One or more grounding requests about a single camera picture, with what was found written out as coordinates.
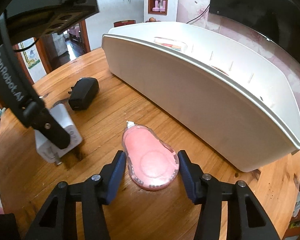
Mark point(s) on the black power adapter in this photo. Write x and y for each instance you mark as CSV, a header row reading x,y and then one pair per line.
x,y
83,93

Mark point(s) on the wooden round table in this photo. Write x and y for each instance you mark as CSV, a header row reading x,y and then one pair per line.
x,y
26,179

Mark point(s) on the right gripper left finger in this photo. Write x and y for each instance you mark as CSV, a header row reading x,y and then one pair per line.
x,y
111,175

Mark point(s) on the pink correction tape dispenser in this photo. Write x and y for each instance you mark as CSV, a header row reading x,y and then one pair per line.
x,y
152,164

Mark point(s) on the pink dumbbells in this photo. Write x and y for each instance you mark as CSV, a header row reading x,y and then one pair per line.
x,y
159,6

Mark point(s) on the red round tin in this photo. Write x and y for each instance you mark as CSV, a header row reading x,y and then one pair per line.
x,y
124,22

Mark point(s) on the white power adapter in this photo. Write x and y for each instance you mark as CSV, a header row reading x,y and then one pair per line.
x,y
55,132

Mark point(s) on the white plastic storage bin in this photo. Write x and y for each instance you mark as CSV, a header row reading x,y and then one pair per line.
x,y
230,96

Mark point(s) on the fruit bowl with apples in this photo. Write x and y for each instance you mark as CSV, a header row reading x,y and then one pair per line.
x,y
151,19

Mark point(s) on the black wall television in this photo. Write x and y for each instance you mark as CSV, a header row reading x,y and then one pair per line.
x,y
278,20

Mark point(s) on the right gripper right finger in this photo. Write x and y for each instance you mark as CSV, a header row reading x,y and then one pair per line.
x,y
191,175

